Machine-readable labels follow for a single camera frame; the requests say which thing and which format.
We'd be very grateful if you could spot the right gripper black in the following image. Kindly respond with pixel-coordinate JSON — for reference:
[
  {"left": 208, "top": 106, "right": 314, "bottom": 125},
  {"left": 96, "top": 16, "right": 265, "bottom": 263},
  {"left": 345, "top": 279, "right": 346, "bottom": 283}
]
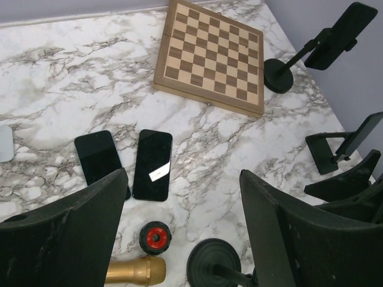
[{"left": 304, "top": 149, "right": 382, "bottom": 224}]

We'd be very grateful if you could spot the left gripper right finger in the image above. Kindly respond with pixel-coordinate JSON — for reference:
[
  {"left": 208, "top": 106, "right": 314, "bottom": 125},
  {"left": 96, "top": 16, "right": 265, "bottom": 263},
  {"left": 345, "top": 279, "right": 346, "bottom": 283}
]
[{"left": 239, "top": 170, "right": 382, "bottom": 286}]

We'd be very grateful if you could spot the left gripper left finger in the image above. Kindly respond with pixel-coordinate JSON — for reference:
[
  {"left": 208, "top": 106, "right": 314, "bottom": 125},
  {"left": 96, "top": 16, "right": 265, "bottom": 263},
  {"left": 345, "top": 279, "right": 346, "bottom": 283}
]
[{"left": 1, "top": 169, "right": 128, "bottom": 286}]

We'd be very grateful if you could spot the black phone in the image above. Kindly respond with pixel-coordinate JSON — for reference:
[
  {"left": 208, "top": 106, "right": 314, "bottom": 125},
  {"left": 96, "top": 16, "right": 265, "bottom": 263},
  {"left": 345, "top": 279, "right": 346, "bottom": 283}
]
[
  {"left": 132, "top": 129, "right": 173, "bottom": 202},
  {"left": 305, "top": 2, "right": 378, "bottom": 71},
  {"left": 334, "top": 112, "right": 382, "bottom": 163}
]

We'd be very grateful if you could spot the black round-base phone stand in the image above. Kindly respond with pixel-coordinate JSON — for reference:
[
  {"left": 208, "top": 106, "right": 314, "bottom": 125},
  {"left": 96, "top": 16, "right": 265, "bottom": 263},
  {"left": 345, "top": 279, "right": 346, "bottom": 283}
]
[{"left": 187, "top": 238, "right": 259, "bottom": 287}]

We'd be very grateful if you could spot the teal smartphone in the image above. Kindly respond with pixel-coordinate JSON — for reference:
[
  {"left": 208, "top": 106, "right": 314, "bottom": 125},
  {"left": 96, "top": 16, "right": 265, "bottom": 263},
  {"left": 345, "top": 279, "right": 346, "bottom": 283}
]
[{"left": 74, "top": 130, "right": 127, "bottom": 186}]

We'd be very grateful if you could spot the black folding phone stand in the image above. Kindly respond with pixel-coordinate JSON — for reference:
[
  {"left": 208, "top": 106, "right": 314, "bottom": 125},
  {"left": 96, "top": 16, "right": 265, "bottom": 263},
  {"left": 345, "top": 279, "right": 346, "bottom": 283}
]
[{"left": 305, "top": 132, "right": 352, "bottom": 175}]

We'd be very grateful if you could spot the silver phone stand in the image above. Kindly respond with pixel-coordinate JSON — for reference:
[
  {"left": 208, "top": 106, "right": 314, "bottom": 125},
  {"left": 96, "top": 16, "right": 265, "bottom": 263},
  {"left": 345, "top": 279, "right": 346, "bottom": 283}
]
[{"left": 0, "top": 126, "right": 14, "bottom": 163}]

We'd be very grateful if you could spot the black back round-base stand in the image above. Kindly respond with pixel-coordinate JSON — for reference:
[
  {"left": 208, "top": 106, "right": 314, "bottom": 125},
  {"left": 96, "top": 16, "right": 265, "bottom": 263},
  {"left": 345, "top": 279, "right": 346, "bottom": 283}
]
[{"left": 263, "top": 28, "right": 331, "bottom": 94}]

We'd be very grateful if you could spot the black red knob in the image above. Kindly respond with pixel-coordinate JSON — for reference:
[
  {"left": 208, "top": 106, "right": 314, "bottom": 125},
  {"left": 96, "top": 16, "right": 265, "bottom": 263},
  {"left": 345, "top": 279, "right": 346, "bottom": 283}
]
[{"left": 139, "top": 221, "right": 172, "bottom": 255}]

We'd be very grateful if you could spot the wooden chessboard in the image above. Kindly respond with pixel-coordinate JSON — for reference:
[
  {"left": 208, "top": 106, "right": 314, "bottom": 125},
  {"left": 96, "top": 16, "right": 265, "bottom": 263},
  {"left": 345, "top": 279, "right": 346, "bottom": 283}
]
[{"left": 153, "top": 1, "right": 264, "bottom": 117}]

